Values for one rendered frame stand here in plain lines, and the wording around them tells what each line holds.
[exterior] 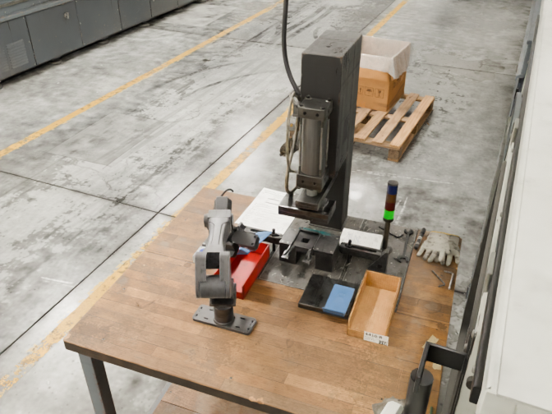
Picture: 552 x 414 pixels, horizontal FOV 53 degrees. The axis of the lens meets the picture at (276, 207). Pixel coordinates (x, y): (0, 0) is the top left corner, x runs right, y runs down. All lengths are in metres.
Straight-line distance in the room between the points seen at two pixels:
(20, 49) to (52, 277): 3.75
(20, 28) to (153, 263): 5.08
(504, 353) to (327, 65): 1.21
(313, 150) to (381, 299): 0.55
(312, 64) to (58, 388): 1.99
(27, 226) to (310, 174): 2.70
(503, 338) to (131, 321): 1.35
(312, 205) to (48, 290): 2.08
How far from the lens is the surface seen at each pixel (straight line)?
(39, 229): 4.09
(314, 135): 1.75
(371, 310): 1.87
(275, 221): 2.25
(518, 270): 0.84
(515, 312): 0.77
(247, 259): 2.04
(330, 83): 1.76
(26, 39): 6.95
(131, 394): 2.86
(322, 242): 2.00
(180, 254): 2.11
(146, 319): 1.87
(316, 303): 1.85
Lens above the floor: 2.18
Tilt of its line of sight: 33 degrees down
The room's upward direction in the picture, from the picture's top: straight up
